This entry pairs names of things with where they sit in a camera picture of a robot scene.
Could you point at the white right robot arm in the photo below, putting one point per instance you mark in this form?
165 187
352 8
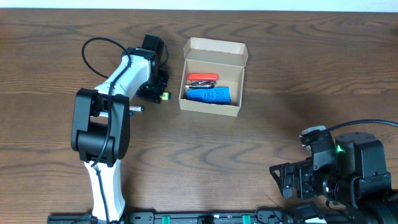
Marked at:
349 170

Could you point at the blue whiteboard duster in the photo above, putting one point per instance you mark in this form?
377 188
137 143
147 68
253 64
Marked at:
216 95

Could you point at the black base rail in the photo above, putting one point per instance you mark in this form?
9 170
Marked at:
301 213

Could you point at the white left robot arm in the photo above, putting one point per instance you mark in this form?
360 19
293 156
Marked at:
101 123

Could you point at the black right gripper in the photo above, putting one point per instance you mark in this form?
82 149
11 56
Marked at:
303 170

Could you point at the brown cardboard box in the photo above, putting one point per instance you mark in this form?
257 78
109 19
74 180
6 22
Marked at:
227 59

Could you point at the red stapler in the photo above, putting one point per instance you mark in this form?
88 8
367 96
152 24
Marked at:
202 80

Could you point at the yellow highlighter pen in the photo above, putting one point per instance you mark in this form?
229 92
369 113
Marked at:
166 96

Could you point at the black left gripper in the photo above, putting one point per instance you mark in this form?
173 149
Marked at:
155 94

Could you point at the black whiteboard marker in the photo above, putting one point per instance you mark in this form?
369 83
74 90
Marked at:
136 108

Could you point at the blue whiteboard marker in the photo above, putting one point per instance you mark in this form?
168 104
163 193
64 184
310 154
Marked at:
105 114

